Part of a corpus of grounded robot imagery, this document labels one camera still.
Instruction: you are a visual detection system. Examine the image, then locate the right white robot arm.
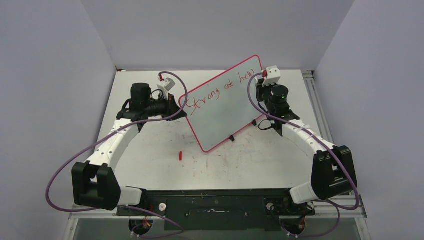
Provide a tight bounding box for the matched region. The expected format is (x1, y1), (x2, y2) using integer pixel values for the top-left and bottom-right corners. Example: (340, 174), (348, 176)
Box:
(255, 79), (358, 214)

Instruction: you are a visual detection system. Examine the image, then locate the aluminium rail frame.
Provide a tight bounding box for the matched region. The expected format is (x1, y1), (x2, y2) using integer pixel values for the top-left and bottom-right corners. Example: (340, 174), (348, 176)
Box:
(72, 69), (371, 240)

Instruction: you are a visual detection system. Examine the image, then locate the pink framed whiteboard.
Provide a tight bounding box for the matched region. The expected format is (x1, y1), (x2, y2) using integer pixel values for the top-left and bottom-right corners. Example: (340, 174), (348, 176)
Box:
(178, 55), (263, 153)

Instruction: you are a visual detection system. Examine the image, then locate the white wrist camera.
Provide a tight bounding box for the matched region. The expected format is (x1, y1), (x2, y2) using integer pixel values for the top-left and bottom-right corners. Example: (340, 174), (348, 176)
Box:
(262, 65), (281, 87)
(157, 78), (176, 96)

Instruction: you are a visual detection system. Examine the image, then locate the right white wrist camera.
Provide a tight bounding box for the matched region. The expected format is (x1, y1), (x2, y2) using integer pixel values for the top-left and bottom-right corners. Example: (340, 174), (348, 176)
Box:
(262, 65), (281, 87)

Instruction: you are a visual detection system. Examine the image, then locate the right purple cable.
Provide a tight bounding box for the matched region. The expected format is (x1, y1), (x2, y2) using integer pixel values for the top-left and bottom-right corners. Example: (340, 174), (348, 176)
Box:
(247, 72), (361, 212)

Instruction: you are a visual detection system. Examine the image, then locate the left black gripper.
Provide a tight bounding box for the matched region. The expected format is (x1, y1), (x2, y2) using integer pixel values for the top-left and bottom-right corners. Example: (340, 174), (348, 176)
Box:
(144, 92), (187, 122)

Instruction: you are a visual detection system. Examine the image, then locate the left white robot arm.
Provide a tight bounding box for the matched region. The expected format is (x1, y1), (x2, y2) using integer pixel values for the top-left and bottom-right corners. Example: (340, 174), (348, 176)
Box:
(71, 78), (187, 216)

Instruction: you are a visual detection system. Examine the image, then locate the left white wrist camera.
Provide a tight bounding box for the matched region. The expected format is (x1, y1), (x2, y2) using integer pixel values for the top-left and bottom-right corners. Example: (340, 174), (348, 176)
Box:
(157, 78), (176, 96)

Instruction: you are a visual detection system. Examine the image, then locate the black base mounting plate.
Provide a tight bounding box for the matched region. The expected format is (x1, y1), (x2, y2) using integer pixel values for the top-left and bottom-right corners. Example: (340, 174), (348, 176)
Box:
(117, 188), (316, 231)

